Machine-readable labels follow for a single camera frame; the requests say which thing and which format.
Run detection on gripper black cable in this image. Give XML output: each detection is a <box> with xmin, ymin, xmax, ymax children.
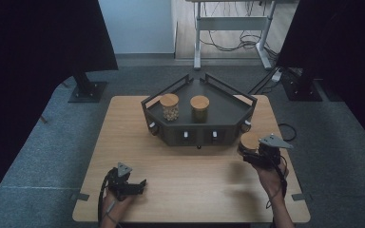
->
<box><xmin>265</xmin><ymin>155</ymin><xmax>289</xmax><ymax>210</ymax></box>
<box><xmin>97</xmin><ymin>167</ymin><xmax>117</xmax><ymax>226</ymax></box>

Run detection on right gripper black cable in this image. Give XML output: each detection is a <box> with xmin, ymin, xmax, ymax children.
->
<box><xmin>265</xmin><ymin>155</ymin><xmax>289</xmax><ymax>210</ymax></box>

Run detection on white power strip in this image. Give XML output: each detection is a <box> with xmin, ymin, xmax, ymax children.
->
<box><xmin>271</xmin><ymin>68</ymin><xmax>283</xmax><ymax>83</ymax></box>

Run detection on black stand base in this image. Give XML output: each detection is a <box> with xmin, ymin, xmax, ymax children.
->
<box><xmin>279</xmin><ymin>67</ymin><xmax>323</xmax><ymax>103</ymax></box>
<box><xmin>67</xmin><ymin>70</ymin><xmax>108</xmax><ymax>104</ymax></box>

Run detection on glass jar with brown contents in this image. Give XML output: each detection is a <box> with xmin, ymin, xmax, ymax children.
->
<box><xmin>237</xmin><ymin>131</ymin><xmax>262</xmax><ymax>156</ymax></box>

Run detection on black curtain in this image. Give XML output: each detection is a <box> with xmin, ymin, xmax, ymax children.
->
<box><xmin>277</xmin><ymin>0</ymin><xmax>365</xmax><ymax>156</ymax></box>
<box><xmin>0</xmin><ymin>0</ymin><xmax>119</xmax><ymax>213</ymax></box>

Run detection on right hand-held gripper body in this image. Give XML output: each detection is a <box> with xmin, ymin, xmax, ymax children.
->
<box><xmin>256</xmin><ymin>133</ymin><xmax>295</xmax><ymax>170</ymax></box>

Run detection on black cables under desk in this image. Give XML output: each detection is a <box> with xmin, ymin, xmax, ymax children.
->
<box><xmin>199</xmin><ymin>0</ymin><xmax>279</xmax><ymax>61</ymax></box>

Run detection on person's right hand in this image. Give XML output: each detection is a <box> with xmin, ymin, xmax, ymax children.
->
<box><xmin>254</xmin><ymin>161</ymin><xmax>290</xmax><ymax>201</ymax></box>

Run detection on person's left hand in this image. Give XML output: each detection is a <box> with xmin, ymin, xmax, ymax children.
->
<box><xmin>102</xmin><ymin>191</ymin><xmax>135</xmax><ymax>226</ymax></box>

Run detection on glass jar with dark contents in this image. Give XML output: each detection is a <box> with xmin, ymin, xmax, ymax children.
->
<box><xmin>189</xmin><ymin>95</ymin><xmax>211</xmax><ymax>124</ymax></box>

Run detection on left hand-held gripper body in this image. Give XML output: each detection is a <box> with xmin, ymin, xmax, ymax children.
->
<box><xmin>106</xmin><ymin>161</ymin><xmax>135</xmax><ymax>201</ymax></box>

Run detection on white desk frame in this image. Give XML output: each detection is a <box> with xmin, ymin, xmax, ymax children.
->
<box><xmin>184</xmin><ymin>0</ymin><xmax>279</xmax><ymax>71</ymax></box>

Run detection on black cable loop on floor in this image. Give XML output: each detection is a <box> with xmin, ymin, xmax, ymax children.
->
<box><xmin>278</xmin><ymin>123</ymin><xmax>298</xmax><ymax>143</ymax></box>

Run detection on glass jar with white seeds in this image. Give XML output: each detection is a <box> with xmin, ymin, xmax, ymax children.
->
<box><xmin>159</xmin><ymin>92</ymin><xmax>181</xmax><ymax>123</ymax></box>

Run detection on black corner shelf rack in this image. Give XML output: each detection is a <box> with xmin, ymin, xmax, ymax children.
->
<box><xmin>141</xmin><ymin>72</ymin><xmax>259</xmax><ymax>150</ymax></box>

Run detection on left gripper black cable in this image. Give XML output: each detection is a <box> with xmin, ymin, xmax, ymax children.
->
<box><xmin>97</xmin><ymin>167</ymin><xmax>117</xmax><ymax>226</ymax></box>

